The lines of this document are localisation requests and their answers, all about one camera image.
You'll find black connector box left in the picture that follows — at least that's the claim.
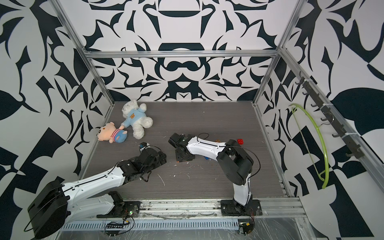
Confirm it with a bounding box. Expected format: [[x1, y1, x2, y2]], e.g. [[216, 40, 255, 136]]
[[104, 222, 126, 236]]

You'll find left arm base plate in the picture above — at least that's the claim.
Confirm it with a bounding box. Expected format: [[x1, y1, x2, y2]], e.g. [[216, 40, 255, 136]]
[[97, 191, 142, 219]]

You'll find pink doll plush toy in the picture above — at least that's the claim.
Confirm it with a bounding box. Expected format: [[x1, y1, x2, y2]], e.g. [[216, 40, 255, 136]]
[[97, 122, 128, 144]]

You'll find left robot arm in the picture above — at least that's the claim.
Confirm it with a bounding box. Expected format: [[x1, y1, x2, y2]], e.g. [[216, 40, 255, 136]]
[[28, 147, 167, 239]]

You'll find green hoop hanger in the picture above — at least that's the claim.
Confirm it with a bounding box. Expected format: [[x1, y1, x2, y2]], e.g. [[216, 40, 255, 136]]
[[289, 103, 330, 189]]

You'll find white cable duct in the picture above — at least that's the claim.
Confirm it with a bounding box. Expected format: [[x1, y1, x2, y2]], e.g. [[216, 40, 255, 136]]
[[61, 219, 239, 231]]

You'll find white teddy bear blue shirt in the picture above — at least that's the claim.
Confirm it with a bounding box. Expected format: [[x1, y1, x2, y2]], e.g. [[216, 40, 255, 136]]
[[120, 100, 153, 140]]

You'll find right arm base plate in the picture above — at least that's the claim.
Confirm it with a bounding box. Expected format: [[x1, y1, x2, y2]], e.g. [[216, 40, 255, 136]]
[[220, 199, 263, 216]]

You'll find black connector box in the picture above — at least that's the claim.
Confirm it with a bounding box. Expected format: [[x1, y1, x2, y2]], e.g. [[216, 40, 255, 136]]
[[238, 222, 255, 236], [104, 222, 126, 236]]

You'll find black connector box right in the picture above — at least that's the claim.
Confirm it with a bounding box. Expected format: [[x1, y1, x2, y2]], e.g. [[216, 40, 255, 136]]
[[238, 222, 255, 236]]

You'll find black hook rack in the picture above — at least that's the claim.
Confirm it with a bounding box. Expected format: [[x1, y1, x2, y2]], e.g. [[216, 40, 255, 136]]
[[296, 73, 365, 159]]

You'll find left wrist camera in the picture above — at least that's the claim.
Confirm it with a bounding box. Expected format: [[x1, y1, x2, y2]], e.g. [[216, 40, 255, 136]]
[[139, 142, 150, 152]]

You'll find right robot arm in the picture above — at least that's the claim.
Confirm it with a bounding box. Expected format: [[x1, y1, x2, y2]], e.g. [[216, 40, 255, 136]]
[[169, 133, 254, 208]]

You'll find aluminium frame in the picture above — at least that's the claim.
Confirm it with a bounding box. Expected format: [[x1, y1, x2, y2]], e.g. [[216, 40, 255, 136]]
[[53, 1, 384, 238]]

